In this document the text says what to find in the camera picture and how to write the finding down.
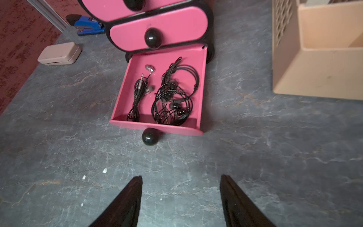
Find black drawer cabinet shell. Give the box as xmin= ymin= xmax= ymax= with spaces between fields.
xmin=90 ymin=1 xmax=214 ymax=60

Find black earphones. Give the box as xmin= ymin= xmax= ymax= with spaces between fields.
xmin=159 ymin=57 xmax=200 ymax=99
xmin=126 ymin=65 xmax=156 ymax=122
xmin=151 ymin=84 xmax=193 ymax=126

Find beige file organizer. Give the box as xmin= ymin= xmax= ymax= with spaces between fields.
xmin=272 ymin=1 xmax=363 ymax=100

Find left corner aluminium post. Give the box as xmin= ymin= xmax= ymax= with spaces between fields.
xmin=27 ymin=0 xmax=69 ymax=33

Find blue stapler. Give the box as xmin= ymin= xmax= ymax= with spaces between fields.
xmin=66 ymin=14 xmax=105 ymax=37

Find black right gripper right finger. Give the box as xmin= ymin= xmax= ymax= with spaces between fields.
xmin=220 ymin=175 xmax=275 ymax=227

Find pink pencil case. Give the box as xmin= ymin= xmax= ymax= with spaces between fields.
xmin=37 ymin=42 xmax=82 ymax=66

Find pink drawer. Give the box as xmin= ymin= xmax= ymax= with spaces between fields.
xmin=79 ymin=0 xmax=182 ymax=22
xmin=109 ymin=7 xmax=209 ymax=52
xmin=110 ymin=44 xmax=208 ymax=146

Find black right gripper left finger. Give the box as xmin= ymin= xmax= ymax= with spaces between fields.
xmin=90 ymin=176 xmax=143 ymax=227

